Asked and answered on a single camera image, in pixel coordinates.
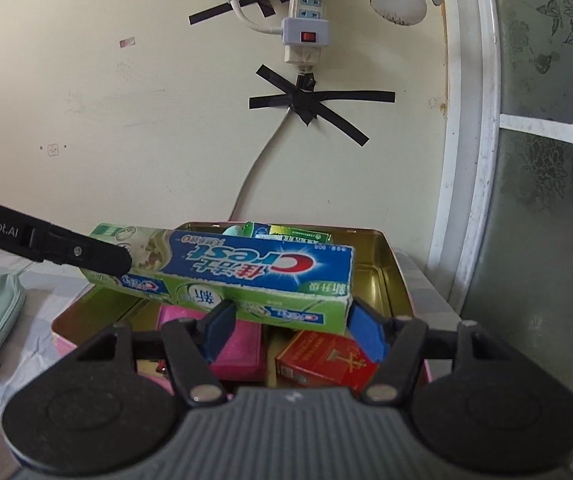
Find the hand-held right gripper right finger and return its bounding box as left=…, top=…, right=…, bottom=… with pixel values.
left=349, top=300, right=509, bottom=403

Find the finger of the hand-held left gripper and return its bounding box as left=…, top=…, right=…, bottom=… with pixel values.
left=30, top=224, right=134, bottom=276

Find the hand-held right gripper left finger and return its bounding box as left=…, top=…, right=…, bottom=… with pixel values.
left=74, top=300, right=237, bottom=406

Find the pink biscuit tin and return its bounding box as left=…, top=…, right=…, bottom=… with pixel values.
left=51, top=220, right=434, bottom=396

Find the green toothpaste box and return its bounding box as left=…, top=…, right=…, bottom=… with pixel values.
left=80, top=223, right=355, bottom=336

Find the green medicine box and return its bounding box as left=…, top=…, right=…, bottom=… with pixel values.
left=244, top=221, right=332, bottom=246

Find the pink glitter packet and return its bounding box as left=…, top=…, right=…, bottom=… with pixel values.
left=158, top=305, right=263, bottom=381

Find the red cardboard box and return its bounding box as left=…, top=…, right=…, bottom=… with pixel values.
left=275, top=329, right=379, bottom=393

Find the striped bed sheet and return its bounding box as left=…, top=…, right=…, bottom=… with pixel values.
left=0, top=247, right=462, bottom=480

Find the black tape cross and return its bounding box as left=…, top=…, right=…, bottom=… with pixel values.
left=249, top=64, right=396, bottom=147

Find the white framed frosted window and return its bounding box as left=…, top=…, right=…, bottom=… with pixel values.
left=429, top=0, right=573, bottom=411

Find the grey power cable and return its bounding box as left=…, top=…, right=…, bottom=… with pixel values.
left=229, top=107, right=294, bottom=223

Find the white adapter with red switch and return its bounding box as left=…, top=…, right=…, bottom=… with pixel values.
left=281, top=16, right=330, bottom=67

